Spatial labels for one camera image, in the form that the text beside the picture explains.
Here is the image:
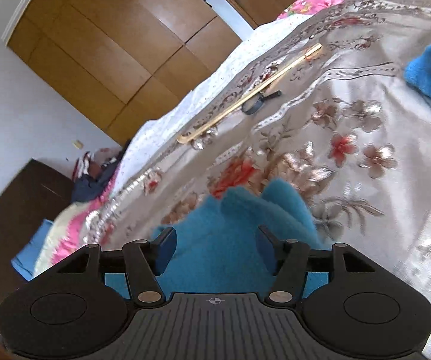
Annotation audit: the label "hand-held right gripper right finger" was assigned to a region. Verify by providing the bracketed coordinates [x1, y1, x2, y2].
[256, 225, 400, 307]

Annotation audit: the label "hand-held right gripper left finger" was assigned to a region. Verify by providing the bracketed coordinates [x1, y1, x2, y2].
[31, 227, 177, 307]

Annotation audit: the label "blue fuzzy sweater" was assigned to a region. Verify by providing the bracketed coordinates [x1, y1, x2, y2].
[151, 43, 431, 301]

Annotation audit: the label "dark navy clothes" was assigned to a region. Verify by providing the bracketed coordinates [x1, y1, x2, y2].
[71, 139, 131, 203]

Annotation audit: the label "pink printed quilt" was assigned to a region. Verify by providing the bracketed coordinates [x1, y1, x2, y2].
[33, 0, 353, 280]

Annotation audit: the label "red white striped cloth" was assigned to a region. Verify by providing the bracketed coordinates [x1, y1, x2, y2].
[73, 152, 92, 177]

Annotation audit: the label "blue pillow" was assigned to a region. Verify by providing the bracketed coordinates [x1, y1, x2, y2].
[11, 219, 55, 280]

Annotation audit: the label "black magnifying glass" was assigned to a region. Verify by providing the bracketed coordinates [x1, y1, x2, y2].
[241, 90, 283, 115]

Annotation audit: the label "long wooden stick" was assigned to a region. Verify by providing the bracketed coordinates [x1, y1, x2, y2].
[177, 43, 323, 145]

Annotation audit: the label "dark wooden headboard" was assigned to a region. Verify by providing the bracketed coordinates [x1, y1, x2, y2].
[0, 157, 77, 308]

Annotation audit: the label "floral satin bedspread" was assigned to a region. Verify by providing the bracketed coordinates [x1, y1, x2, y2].
[80, 0, 431, 360]

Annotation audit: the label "wooden wardrobe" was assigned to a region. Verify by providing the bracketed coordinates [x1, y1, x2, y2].
[1, 0, 242, 147]

